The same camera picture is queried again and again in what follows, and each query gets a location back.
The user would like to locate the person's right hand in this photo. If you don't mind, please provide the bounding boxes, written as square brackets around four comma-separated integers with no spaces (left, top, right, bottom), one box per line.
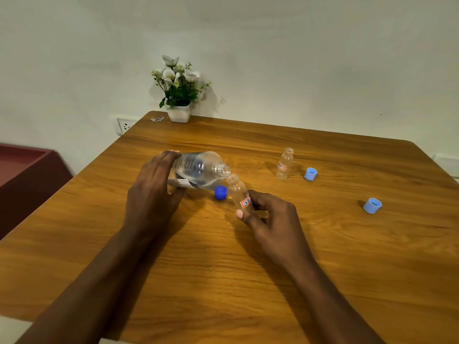
[236,190,317,273]

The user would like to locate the dark red furniture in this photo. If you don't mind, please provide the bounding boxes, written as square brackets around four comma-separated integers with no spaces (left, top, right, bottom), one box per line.
[0,143,74,240]

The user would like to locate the person's left forearm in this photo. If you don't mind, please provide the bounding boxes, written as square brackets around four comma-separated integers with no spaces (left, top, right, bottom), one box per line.
[16,226,159,344]

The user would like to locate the small clear bottle red label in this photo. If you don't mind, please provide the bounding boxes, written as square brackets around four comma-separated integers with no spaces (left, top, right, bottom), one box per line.
[276,147,295,180]
[226,173,254,213]

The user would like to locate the white wall socket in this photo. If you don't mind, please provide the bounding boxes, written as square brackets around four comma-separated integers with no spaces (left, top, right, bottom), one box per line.
[116,118,137,136]

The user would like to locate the clear plastic water bottle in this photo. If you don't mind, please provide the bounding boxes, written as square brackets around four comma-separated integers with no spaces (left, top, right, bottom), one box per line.
[167,151,232,190]

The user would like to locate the person's left hand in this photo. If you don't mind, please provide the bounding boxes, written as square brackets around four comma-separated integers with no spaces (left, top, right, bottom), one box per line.
[123,150,187,237]

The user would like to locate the white flowers in white pot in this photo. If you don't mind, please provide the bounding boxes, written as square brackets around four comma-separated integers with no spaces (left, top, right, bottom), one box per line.
[151,55,212,124]

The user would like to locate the person's right forearm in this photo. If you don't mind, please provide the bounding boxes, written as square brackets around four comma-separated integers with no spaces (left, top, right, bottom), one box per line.
[283,259,386,344]

